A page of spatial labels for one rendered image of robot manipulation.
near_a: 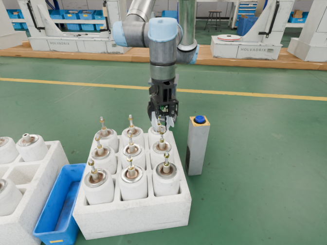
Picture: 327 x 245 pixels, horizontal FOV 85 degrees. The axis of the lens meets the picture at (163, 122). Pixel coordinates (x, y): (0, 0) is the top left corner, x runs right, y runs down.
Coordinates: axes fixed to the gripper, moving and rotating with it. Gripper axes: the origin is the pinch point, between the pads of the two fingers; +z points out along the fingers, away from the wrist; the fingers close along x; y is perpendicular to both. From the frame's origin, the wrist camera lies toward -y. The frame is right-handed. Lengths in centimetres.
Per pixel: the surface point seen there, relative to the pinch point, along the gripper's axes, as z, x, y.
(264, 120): 34, 89, -30
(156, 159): 12.1, -3.2, 4.0
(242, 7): -20, 353, -425
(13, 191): 12, -51, 4
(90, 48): 20, -35, -241
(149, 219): 26.3, -10.3, 18.7
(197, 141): 11.7, 16.6, -0.6
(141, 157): 11.0, -8.8, 2.6
